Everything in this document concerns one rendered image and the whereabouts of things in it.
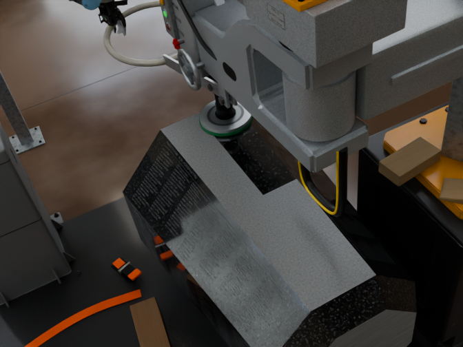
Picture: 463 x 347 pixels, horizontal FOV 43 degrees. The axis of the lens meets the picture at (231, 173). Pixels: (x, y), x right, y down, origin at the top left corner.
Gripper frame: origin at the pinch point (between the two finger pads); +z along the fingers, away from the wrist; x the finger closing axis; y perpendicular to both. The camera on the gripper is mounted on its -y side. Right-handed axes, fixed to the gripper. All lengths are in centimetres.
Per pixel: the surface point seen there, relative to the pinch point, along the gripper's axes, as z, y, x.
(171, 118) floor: 89, -28, -8
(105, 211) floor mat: 81, 53, 3
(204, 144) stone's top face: -3, 50, 79
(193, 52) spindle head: -43, 45, 78
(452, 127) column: -18, 21, 163
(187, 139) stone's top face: -2, 51, 71
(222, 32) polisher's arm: -61, 52, 96
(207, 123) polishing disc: -5, 42, 76
